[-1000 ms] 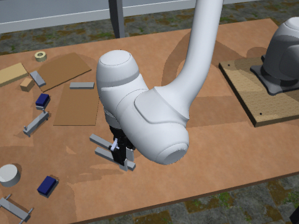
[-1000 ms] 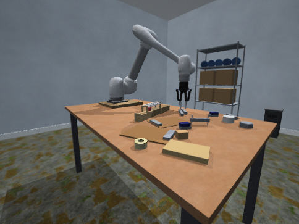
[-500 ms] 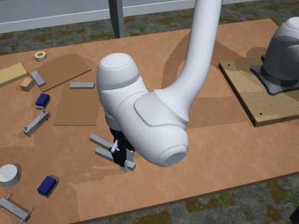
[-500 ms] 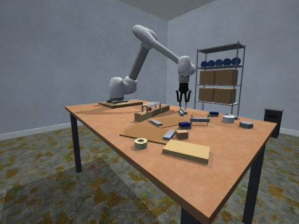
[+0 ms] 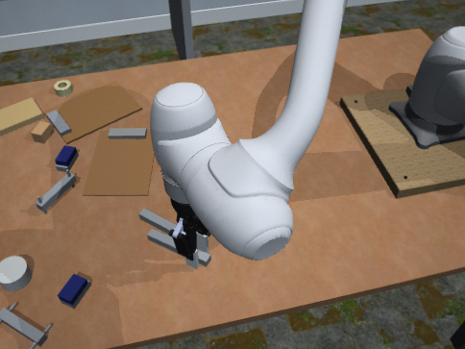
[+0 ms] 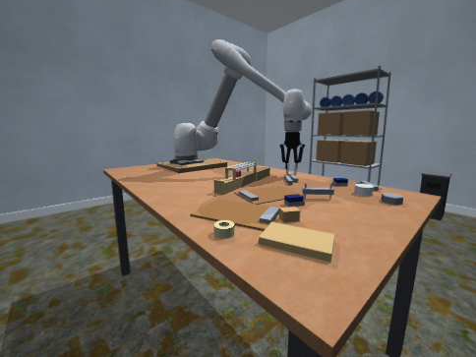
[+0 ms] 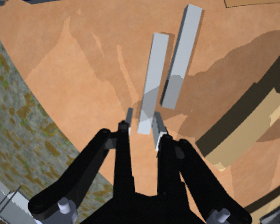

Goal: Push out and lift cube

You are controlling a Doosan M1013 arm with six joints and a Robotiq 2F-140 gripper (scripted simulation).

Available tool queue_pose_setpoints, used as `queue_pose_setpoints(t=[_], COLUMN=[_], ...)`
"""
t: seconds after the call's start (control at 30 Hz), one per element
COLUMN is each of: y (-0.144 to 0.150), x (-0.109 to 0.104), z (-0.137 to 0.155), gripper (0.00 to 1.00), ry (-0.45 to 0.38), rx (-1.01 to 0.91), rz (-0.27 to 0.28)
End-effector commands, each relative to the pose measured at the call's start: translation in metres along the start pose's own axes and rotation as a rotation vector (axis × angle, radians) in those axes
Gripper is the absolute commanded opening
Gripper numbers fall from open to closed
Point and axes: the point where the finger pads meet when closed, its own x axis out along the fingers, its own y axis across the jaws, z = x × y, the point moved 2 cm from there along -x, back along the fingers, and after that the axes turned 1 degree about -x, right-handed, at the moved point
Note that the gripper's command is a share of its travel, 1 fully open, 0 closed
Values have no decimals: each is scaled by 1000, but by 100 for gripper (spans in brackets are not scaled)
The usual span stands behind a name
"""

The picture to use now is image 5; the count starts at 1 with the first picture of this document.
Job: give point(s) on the beige tape roll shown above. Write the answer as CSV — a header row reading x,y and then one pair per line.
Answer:
x,y
63,88

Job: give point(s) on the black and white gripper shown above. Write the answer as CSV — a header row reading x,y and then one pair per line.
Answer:
x,y
186,241

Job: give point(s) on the dark blue rectangular block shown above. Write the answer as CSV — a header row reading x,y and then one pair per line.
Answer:
x,y
66,158
74,290

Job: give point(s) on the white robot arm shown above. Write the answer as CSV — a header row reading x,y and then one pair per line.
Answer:
x,y
240,191

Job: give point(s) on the grey cylinder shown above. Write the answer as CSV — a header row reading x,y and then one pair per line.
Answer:
x,y
15,273

